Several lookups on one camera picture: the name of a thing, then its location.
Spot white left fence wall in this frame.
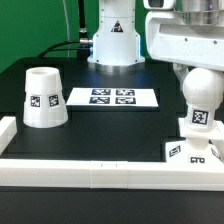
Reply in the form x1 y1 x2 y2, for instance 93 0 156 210
0 116 17 155

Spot white marker sheet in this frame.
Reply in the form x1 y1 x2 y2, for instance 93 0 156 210
67 87 158 107

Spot white fence wall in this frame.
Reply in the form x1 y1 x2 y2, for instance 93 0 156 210
0 116 17 155
0 159 224 191

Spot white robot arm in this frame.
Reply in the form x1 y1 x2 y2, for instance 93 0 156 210
88 0 224 71

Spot white lamp bulb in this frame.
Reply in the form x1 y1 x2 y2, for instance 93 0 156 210
183 68 224 132

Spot white lamp base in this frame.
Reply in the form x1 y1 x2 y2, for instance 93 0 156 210
165 118 224 165

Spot white lamp hood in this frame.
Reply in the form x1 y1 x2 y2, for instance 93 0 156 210
23 67 68 128

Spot white front fence wall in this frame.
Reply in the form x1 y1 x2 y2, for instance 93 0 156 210
0 159 224 191

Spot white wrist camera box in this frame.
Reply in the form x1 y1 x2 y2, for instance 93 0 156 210
143 0 175 10

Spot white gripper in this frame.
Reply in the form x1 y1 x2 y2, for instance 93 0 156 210
145 11 224 71

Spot black cable bundle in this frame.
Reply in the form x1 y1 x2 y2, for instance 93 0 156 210
37 0 94 61

